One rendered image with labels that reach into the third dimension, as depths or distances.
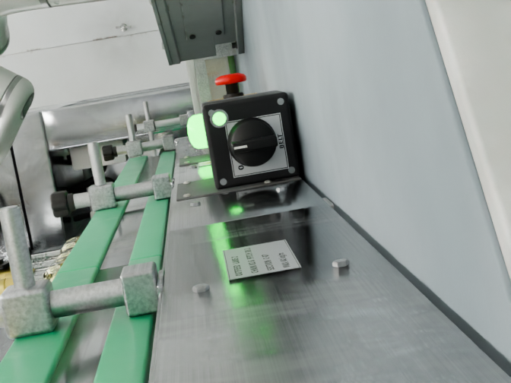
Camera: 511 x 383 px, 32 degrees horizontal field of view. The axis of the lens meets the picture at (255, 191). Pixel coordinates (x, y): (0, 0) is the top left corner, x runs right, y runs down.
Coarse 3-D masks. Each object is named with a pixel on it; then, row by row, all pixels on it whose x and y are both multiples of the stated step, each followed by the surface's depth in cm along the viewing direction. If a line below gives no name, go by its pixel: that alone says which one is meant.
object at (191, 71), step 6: (192, 60) 159; (186, 66) 158; (192, 66) 159; (192, 72) 158; (192, 78) 158; (192, 84) 159; (192, 90) 159; (192, 96) 159; (198, 96) 160; (192, 102) 160; (198, 102) 160; (198, 108) 159
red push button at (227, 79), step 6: (216, 78) 113; (222, 78) 112; (228, 78) 111; (234, 78) 112; (240, 78) 112; (216, 84) 113; (222, 84) 112; (228, 84) 113; (234, 84) 113; (228, 90) 113; (234, 90) 113
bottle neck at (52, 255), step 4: (44, 252) 146; (48, 252) 146; (52, 252) 146; (56, 252) 145; (32, 256) 145; (36, 256) 145; (40, 256) 145; (44, 256) 145; (48, 256) 145; (52, 256) 145; (56, 256) 145; (32, 260) 145; (36, 260) 145; (40, 260) 145; (44, 260) 145; (48, 260) 145; (52, 260) 145
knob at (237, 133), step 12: (240, 120) 82; (252, 120) 81; (240, 132) 80; (252, 132) 80; (264, 132) 80; (228, 144) 82; (240, 144) 79; (252, 144) 79; (264, 144) 79; (276, 144) 79; (240, 156) 80; (252, 156) 81; (264, 156) 81
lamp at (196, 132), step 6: (198, 114) 114; (192, 120) 112; (198, 120) 112; (192, 126) 112; (198, 126) 112; (204, 126) 112; (192, 132) 112; (198, 132) 112; (204, 132) 112; (192, 138) 112; (198, 138) 112; (204, 138) 112; (192, 144) 113; (198, 144) 113; (204, 144) 113
